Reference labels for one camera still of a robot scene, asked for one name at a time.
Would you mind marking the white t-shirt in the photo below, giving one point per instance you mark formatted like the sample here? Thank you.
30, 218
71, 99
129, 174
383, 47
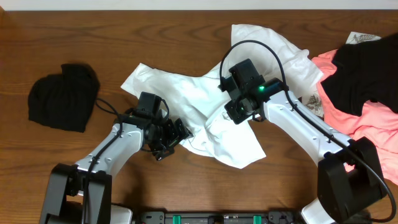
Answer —
199, 103

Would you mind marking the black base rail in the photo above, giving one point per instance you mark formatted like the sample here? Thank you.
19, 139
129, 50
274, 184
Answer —
272, 217

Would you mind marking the black t-shirt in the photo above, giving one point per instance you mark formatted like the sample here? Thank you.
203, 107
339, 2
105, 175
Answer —
364, 72

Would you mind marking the white leaf-print garment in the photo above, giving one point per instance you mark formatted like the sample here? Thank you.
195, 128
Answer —
323, 61

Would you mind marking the coral pink garment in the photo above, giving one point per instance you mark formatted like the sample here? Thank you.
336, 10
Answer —
377, 123

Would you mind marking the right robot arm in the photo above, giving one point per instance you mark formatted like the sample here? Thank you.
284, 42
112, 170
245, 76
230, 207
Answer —
350, 183

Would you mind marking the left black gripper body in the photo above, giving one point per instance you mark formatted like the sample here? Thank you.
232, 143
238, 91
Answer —
166, 137

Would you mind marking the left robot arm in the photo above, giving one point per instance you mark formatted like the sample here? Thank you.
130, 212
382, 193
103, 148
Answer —
81, 193

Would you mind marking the folded black garment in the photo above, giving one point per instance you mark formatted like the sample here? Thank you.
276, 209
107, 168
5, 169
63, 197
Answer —
65, 100

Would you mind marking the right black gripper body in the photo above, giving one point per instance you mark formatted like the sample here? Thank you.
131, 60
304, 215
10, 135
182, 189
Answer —
238, 111

